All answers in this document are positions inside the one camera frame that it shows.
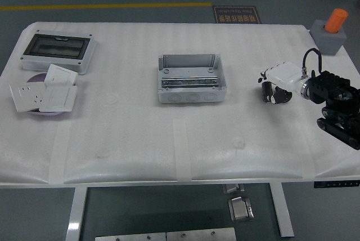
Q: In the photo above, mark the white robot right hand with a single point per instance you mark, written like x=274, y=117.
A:
x=285, y=76

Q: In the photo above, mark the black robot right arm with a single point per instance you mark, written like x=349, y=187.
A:
x=329, y=86

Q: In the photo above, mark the open grey junction box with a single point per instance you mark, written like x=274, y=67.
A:
x=188, y=73

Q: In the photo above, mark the grey box with dark cover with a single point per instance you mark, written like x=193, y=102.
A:
x=56, y=45

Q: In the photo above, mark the grey block holder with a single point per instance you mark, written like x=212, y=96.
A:
x=329, y=44

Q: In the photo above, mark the orange cylinder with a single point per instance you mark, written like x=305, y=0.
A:
x=336, y=20

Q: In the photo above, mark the black floor sign orange text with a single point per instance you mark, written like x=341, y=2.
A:
x=236, y=13

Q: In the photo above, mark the black table control panel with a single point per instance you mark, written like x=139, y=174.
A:
x=336, y=184

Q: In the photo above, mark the small silver metal block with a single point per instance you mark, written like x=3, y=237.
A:
x=232, y=189

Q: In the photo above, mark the white table leg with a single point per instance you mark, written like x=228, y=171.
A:
x=282, y=213
x=76, y=215

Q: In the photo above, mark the large silver metal block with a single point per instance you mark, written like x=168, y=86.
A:
x=240, y=210

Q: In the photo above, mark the white foam mat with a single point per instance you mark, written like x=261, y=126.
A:
x=140, y=128

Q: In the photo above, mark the grey metal plate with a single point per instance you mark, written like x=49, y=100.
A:
x=129, y=237

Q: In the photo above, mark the purple plate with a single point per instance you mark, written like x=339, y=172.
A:
x=38, y=79

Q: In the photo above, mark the white wall switch panel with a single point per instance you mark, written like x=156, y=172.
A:
x=59, y=98
x=60, y=75

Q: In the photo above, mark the white wall socket panel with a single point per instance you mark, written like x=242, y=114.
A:
x=26, y=97

